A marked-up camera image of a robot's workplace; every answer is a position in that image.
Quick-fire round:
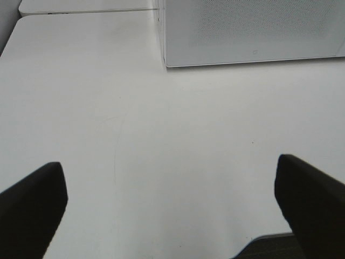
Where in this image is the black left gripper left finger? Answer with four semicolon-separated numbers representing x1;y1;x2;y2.
1;162;68;258

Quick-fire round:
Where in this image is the white microwave door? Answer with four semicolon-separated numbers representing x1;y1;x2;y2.
158;1;344;67

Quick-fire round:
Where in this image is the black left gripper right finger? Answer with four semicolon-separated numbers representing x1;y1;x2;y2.
274;154;344;258

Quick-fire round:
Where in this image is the white microwave oven body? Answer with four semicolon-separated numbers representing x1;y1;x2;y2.
154;0;166;65

